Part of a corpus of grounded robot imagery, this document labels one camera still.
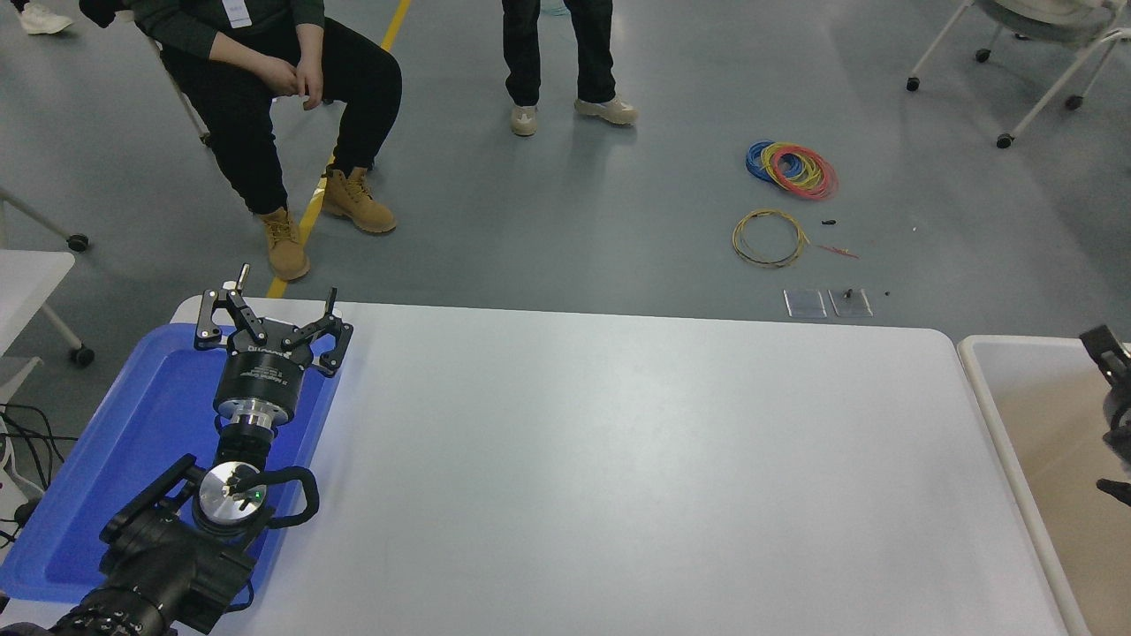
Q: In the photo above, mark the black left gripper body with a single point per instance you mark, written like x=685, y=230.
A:
x=265, y=375

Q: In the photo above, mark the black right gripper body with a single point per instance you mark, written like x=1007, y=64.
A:
x=1120, y=424

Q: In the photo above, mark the seated person's right forearm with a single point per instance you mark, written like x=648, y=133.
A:
x=230, y=53

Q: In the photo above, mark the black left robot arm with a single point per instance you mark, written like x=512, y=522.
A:
x=168, y=565

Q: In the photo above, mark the seated person's left forearm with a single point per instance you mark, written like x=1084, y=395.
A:
x=311, y=35

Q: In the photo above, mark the seated person's right hand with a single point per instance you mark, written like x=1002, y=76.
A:
x=281, y=78

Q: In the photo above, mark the seated person's left hand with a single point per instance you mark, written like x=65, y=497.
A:
x=311, y=84

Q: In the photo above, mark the small silver rod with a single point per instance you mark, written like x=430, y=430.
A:
x=242, y=276

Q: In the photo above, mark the large pale bin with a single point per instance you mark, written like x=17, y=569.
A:
x=1051, y=424

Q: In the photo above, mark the blue plastic tray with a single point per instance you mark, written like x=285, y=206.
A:
x=132, y=424

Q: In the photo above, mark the grey caster leg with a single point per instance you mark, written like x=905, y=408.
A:
x=49, y=225

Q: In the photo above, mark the white side table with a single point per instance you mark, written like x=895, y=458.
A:
x=31, y=283

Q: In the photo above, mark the seated person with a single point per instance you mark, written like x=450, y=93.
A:
x=247, y=97

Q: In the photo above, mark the white folding chair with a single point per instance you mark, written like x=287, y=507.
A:
x=181, y=93

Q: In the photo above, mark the clear plastic plate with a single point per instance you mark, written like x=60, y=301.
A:
x=851, y=304
x=805, y=304

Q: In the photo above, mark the white name badge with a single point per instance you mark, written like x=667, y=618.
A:
x=237, y=11

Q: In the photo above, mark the standing person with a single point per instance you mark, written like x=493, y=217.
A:
x=530, y=53

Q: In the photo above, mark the person's white shoe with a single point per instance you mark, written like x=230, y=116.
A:
x=44, y=19

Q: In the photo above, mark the white wheeled frame chair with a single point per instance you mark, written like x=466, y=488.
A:
x=1047, y=97

